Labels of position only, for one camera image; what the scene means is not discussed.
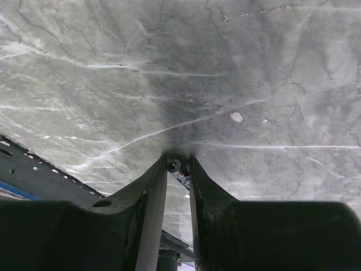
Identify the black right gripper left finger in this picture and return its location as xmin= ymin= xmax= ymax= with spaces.
xmin=1 ymin=156 xmax=167 ymax=270

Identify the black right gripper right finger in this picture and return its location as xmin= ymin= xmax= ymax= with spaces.
xmin=190 ymin=158 xmax=360 ymax=270

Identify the black silver battery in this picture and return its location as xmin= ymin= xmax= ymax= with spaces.
xmin=167 ymin=159 xmax=190 ymax=190

